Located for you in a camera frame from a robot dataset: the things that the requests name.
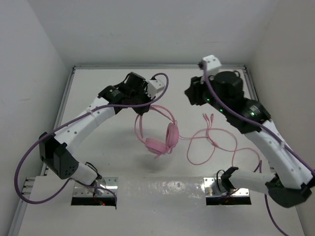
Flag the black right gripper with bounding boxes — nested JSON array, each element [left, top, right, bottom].
[[185, 70, 229, 115]]

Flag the pink headphones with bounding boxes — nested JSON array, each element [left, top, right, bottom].
[[134, 105, 180, 159]]

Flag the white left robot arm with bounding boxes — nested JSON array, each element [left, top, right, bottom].
[[39, 72, 165, 185]]

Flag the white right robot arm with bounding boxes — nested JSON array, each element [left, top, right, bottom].
[[185, 71, 315, 208]]

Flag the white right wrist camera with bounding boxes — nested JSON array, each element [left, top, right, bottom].
[[201, 55, 221, 75]]

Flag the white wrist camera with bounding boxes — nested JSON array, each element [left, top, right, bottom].
[[201, 55, 221, 75], [147, 79, 165, 98]]

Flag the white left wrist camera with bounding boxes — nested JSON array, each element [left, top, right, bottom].
[[147, 79, 165, 98]]

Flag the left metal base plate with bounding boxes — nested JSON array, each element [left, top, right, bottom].
[[73, 177, 118, 198]]

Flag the metal base plate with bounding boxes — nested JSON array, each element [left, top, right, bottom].
[[73, 177, 118, 198], [203, 177, 250, 198]]

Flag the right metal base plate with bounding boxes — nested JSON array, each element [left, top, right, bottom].
[[203, 177, 250, 198]]

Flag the aluminium table frame rail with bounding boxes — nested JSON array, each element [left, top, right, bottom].
[[7, 64, 281, 236]]

